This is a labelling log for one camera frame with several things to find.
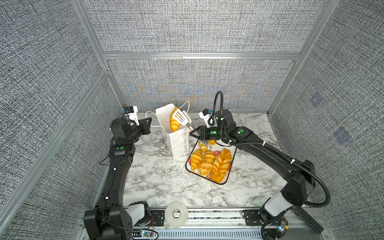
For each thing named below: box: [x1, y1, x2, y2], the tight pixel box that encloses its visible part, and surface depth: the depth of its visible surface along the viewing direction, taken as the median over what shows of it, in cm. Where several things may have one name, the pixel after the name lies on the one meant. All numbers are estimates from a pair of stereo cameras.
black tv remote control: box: [292, 206, 324, 235], surface depth 73 cm
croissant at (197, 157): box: [191, 148, 204, 171], surface depth 92 cm
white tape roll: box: [164, 201, 189, 229], surface depth 76 cm
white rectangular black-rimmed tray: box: [185, 139, 218, 183], surface depth 91 cm
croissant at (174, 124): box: [169, 107, 181, 132], surface depth 76 cm
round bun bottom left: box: [197, 160, 213, 176], surface depth 88 cm
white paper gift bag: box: [155, 104, 189, 159], surface depth 87 cm
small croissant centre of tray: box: [204, 150, 216, 163], surface depth 94 cm
